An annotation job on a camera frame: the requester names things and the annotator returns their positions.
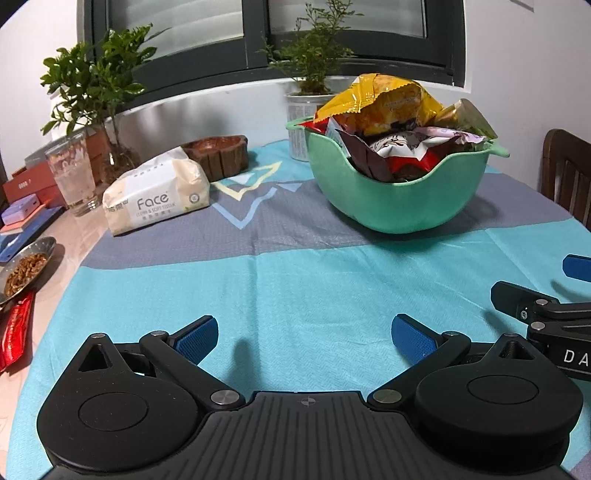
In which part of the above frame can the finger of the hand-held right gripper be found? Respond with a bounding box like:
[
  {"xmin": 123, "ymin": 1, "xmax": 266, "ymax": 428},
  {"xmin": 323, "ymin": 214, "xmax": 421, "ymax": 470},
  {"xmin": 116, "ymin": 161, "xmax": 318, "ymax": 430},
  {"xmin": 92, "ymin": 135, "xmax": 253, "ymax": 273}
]
[
  {"xmin": 562, "ymin": 255, "xmax": 591, "ymax": 280},
  {"xmin": 490, "ymin": 281, "xmax": 591, "ymax": 325}
]

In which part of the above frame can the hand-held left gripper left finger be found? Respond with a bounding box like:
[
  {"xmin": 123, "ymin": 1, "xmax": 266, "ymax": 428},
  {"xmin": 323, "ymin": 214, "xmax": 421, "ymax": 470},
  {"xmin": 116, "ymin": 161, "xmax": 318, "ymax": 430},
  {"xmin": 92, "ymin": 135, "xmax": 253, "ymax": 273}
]
[{"xmin": 69, "ymin": 315, "xmax": 246, "ymax": 411}]

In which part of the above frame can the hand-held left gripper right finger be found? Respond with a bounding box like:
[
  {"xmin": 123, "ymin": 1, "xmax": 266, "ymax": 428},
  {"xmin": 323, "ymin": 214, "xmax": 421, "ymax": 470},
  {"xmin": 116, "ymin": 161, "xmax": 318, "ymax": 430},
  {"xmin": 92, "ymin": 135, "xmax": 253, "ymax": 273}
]
[{"xmin": 367, "ymin": 314, "xmax": 539, "ymax": 409}]

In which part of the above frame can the green plastic bowl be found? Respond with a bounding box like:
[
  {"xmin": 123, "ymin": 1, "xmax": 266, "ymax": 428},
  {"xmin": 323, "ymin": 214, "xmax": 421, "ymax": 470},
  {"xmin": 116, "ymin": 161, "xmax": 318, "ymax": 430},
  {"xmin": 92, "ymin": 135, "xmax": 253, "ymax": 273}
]
[{"xmin": 285, "ymin": 115, "xmax": 509, "ymax": 234}]

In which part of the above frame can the purple and white snack packet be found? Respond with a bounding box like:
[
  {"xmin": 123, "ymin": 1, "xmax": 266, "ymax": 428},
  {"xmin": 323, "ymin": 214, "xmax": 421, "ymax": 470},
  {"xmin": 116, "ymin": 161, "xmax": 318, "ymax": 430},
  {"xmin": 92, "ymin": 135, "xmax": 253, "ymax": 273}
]
[{"xmin": 416, "ymin": 126, "xmax": 486, "ymax": 149}]

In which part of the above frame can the dark red and pink packet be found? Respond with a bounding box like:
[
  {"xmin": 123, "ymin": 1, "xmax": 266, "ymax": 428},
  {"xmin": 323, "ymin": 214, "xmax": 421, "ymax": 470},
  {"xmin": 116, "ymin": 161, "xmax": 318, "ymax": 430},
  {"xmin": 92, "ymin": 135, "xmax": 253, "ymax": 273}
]
[{"xmin": 335, "ymin": 127, "xmax": 395, "ymax": 183}]

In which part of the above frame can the cream and gold snack packet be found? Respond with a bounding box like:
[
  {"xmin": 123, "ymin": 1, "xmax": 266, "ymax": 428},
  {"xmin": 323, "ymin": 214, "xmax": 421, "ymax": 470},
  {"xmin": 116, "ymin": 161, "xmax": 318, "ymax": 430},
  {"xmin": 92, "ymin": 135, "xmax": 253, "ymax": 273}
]
[{"xmin": 434, "ymin": 98, "xmax": 498, "ymax": 139}]

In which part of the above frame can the red and white patterned packet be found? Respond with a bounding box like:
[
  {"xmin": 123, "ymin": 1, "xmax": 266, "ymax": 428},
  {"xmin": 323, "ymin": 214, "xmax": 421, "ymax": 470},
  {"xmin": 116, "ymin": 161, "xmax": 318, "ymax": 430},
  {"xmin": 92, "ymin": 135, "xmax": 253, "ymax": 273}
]
[{"xmin": 369, "ymin": 127, "xmax": 444, "ymax": 178}]

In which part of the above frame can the yellow snack bag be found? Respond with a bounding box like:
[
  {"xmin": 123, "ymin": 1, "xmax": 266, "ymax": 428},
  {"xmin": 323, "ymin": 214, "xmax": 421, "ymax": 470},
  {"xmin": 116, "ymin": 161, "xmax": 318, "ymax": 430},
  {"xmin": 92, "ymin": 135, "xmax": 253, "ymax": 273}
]
[{"xmin": 314, "ymin": 73, "xmax": 446, "ymax": 137}]

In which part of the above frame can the dark wooden chair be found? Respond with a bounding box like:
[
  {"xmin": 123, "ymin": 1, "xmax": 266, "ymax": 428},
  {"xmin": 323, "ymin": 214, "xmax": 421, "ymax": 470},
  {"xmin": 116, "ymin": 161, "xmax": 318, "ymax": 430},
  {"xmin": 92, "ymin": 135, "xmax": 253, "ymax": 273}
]
[{"xmin": 540, "ymin": 128, "xmax": 591, "ymax": 229}]

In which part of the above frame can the blue and grey tablecloth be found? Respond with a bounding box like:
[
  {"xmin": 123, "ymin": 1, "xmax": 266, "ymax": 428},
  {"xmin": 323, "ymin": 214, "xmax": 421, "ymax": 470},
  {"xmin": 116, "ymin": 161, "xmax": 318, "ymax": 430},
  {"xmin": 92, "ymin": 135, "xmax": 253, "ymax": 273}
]
[{"xmin": 9, "ymin": 138, "xmax": 591, "ymax": 480}]

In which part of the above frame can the white tissue pack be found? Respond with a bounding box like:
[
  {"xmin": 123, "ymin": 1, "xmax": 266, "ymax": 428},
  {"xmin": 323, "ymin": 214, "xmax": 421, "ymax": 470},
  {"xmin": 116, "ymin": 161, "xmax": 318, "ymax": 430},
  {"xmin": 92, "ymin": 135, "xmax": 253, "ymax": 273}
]
[{"xmin": 102, "ymin": 147, "xmax": 211, "ymax": 237}]

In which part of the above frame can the brown wooden ashtray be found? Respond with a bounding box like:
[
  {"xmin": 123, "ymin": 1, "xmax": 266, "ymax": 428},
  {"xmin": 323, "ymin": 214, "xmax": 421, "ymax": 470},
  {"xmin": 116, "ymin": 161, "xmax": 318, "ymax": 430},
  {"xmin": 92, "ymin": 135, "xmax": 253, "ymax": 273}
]
[{"xmin": 180, "ymin": 135, "xmax": 250, "ymax": 183}]

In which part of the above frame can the metal dish with nuts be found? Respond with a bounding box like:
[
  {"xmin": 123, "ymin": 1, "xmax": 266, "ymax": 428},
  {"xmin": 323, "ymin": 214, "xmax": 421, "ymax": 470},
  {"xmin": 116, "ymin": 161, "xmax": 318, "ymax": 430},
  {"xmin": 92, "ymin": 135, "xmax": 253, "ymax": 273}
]
[{"xmin": 0, "ymin": 236, "xmax": 57, "ymax": 311}]

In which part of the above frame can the long red packet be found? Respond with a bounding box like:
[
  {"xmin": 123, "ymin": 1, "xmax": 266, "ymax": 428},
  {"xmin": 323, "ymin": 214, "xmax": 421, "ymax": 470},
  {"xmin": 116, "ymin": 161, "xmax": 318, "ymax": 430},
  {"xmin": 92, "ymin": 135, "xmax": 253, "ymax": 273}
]
[{"xmin": 0, "ymin": 292, "xmax": 36, "ymax": 372}]

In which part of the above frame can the clear drinking glass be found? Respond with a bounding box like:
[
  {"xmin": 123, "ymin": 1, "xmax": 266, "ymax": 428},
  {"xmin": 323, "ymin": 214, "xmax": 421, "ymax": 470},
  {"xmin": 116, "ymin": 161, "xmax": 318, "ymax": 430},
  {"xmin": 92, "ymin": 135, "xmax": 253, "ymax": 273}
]
[{"xmin": 45, "ymin": 131, "xmax": 102, "ymax": 217}]

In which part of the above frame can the pink notebook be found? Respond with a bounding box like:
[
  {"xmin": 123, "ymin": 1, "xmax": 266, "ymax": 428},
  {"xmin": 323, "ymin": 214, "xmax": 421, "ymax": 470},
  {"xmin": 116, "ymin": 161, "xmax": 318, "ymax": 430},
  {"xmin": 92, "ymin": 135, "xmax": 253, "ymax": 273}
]
[{"xmin": 0, "ymin": 205, "xmax": 48, "ymax": 234}]

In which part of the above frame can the dark blue notebook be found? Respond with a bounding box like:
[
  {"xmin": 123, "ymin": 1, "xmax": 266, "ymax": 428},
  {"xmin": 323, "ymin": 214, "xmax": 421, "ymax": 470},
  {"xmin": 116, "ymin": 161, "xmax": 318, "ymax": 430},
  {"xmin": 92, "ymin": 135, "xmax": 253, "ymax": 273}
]
[{"xmin": 0, "ymin": 206, "xmax": 64, "ymax": 265}]

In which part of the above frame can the small purple box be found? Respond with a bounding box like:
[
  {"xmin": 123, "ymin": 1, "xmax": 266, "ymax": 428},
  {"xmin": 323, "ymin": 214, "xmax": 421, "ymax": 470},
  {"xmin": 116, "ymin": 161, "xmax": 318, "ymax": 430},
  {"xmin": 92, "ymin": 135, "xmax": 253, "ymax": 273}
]
[{"xmin": 1, "ymin": 194, "xmax": 38, "ymax": 227}]

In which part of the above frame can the red box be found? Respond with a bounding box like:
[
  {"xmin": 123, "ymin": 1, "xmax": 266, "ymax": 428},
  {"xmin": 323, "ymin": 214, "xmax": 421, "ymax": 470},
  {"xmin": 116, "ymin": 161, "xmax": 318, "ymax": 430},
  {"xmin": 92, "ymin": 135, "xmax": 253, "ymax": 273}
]
[{"xmin": 4, "ymin": 161, "xmax": 70, "ymax": 209}]

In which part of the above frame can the plant in white pot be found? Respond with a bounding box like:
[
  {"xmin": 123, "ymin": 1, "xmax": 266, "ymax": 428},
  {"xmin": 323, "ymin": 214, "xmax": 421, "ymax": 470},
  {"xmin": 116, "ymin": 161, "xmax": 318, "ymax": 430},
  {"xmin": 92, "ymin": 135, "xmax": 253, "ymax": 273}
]
[{"xmin": 261, "ymin": 0, "xmax": 365, "ymax": 162}]

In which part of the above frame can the plant in glass vase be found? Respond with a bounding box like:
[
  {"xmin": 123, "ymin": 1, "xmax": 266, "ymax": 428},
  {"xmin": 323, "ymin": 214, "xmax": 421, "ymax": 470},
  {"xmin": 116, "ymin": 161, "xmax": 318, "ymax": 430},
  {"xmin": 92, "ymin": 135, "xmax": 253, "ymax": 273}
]
[{"xmin": 41, "ymin": 23, "xmax": 155, "ymax": 185}]

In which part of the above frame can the dark window frame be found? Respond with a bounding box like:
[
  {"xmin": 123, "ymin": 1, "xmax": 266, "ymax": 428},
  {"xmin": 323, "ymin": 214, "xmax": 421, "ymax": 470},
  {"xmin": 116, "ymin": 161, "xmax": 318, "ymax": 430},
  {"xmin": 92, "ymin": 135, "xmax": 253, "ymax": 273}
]
[{"xmin": 76, "ymin": 0, "xmax": 467, "ymax": 116}]

